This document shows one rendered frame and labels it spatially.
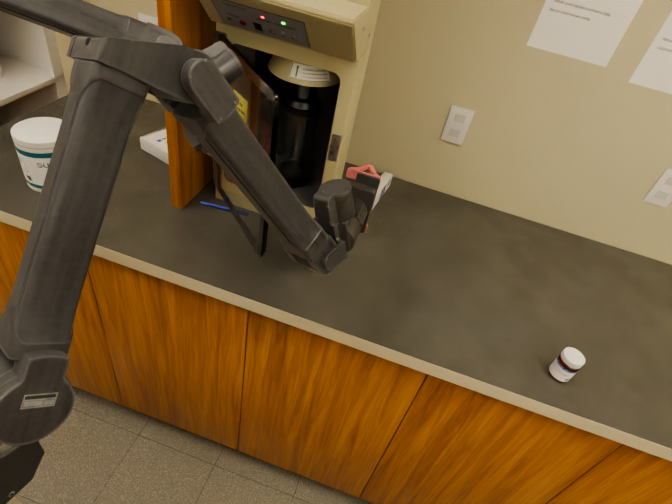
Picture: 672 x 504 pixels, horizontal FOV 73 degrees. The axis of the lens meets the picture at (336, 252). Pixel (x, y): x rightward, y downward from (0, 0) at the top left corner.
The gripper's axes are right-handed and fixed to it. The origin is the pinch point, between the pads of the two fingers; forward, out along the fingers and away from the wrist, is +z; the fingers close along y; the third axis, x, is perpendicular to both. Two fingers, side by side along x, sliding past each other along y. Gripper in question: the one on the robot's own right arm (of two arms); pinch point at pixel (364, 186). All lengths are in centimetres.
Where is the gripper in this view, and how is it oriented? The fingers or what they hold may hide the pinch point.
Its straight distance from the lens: 98.8
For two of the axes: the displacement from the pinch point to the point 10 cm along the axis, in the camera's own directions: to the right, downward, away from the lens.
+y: 1.7, -7.3, -6.6
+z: 2.8, -6.1, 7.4
